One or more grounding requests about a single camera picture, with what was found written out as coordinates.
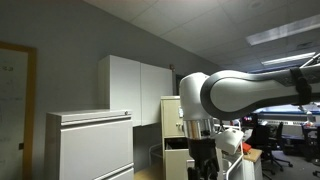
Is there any grey lateral file cabinet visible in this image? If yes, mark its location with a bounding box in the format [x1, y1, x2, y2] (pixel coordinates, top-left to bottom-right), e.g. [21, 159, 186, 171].
[44, 109, 134, 180]

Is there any white wall cabinet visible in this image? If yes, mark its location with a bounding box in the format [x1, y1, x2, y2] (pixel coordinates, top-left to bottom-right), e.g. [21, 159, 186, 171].
[98, 55, 173, 127]

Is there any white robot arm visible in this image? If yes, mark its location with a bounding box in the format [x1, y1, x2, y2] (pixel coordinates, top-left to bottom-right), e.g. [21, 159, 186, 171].
[179, 65, 320, 180]

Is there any beige file cabinet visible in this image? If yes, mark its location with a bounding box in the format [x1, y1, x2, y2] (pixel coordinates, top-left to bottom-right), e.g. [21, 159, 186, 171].
[161, 96, 186, 170]

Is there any beige bottom drawer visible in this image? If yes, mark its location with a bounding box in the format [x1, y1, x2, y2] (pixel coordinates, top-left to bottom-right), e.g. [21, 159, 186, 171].
[164, 138, 192, 180]

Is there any black office chair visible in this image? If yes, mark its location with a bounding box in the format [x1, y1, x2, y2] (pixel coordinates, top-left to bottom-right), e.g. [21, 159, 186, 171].
[251, 125, 283, 171]

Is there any ceiling light panel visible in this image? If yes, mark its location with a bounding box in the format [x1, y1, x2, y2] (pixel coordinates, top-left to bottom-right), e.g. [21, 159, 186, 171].
[246, 14, 320, 46]
[261, 52, 316, 66]

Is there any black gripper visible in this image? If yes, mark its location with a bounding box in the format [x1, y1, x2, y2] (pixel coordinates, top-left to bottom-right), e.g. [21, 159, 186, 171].
[187, 139, 220, 180]

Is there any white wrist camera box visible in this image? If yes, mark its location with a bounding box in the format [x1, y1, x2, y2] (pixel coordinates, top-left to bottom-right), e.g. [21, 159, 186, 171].
[215, 128, 244, 154]

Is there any wood framed whiteboard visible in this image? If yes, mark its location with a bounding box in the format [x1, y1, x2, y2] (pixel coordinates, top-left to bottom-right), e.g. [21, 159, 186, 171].
[0, 42, 37, 180]

